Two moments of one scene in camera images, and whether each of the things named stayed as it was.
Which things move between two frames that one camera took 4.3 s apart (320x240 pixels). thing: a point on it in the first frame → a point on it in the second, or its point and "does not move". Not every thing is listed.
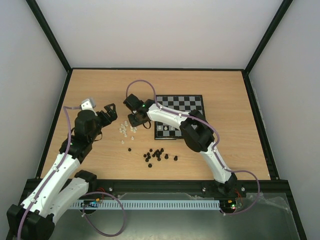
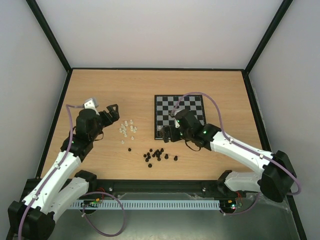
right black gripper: x=136 y=117 → x=170 y=132
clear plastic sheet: x=267 y=203 does not move
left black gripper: x=113 y=114 does not move
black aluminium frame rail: x=258 y=186 does not move
